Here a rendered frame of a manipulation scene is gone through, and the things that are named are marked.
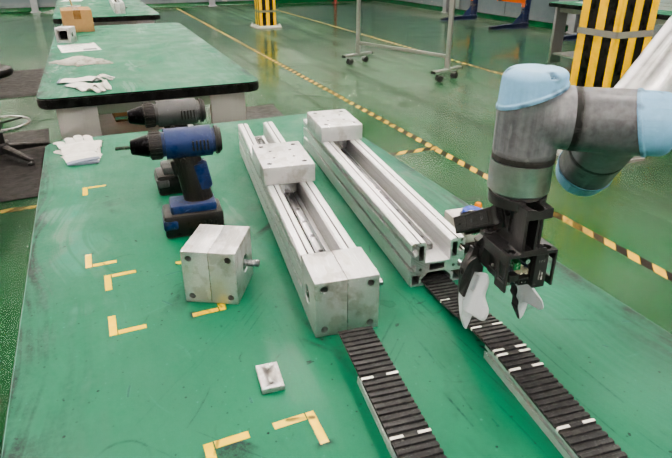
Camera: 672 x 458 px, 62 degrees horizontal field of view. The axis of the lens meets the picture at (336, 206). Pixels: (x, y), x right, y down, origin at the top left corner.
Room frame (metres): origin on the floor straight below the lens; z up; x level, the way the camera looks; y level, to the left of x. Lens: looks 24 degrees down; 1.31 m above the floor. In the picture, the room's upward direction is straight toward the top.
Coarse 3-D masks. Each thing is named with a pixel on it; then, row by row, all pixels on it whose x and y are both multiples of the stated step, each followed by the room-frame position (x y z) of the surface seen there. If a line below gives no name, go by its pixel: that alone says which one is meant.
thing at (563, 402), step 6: (564, 396) 0.53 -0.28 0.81; (570, 396) 0.53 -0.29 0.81; (534, 402) 0.52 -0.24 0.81; (540, 402) 0.52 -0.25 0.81; (546, 402) 0.52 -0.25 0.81; (552, 402) 0.52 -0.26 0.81; (558, 402) 0.52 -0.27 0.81; (564, 402) 0.52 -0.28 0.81; (570, 402) 0.52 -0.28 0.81; (576, 402) 0.52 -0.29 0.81; (540, 408) 0.51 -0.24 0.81; (546, 408) 0.51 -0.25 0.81; (552, 408) 0.51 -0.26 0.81; (558, 408) 0.51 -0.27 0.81; (564, 408) 0.51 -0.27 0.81
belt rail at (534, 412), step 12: (492, 360) 0.62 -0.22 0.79; (504, 372) 0.60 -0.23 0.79; (516, 384) 0.56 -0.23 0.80; (516, 396) 0.56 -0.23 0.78; (528, 408) 0.53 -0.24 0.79; (540, 420) 0.51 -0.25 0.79; (552, 432) 0.49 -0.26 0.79; (564, 444) 0.48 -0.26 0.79; (564, 456) 0.46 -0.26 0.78; (576, 456) 0.45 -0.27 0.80
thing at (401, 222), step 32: (320, 160) 1.40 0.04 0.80; (352, 160) 1.31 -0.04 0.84; (352, 192) 1.14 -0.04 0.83; (384, 192) 1.11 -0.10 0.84; (416, 192) 1.04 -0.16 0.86; (384, 224) 0.95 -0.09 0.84; (416, 224) 0.98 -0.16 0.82; (448, 224) 0.90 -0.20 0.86; (416, 256) 0.83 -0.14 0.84; (448, 256) 0.85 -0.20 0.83
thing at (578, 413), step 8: (568, 408) 0.51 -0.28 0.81; (576, 408) 0.51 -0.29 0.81; (544, 416) 0.50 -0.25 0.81; (552, 416) 0.49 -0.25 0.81; (560, 416) 0.50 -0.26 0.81; (568, 416) 0.49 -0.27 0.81; (576, 416) 0.49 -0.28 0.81; (584, 416) 0.49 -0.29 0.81; (552, 424) 0.48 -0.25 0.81; (560, 424) 0.48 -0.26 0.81
